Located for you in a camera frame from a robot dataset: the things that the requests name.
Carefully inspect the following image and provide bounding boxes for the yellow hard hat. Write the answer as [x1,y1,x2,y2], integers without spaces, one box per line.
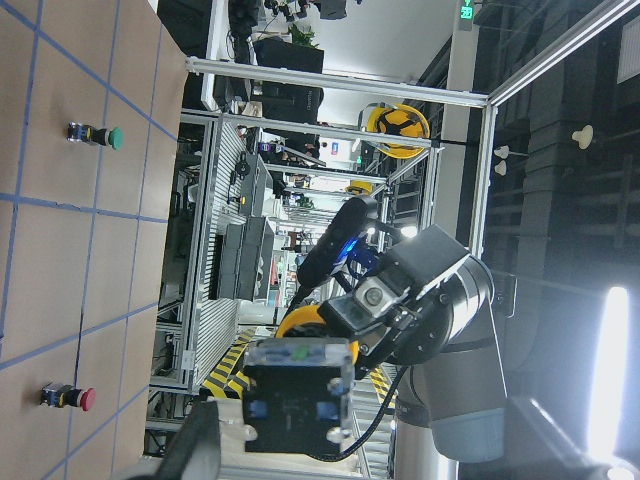
[365,103,431,160]

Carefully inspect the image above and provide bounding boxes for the green push button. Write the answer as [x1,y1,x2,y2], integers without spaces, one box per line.
[67,122,124,150]

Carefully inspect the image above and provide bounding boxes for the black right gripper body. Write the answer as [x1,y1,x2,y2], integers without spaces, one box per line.
[319,225,494,373]

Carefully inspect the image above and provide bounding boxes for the yellow push button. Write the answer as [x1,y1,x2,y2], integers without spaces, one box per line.
[242,305,358,459]

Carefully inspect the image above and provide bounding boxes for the red push button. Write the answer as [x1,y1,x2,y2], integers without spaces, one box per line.
[40,383,96,412]

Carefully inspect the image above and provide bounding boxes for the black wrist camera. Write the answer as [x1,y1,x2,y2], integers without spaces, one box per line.
[297,195,377,290]

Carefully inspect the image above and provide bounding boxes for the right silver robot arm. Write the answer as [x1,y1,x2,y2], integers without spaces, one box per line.
[320,225,639,479]

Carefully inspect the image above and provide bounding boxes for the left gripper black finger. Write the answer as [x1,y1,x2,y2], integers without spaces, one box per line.
[112,402,221,480]

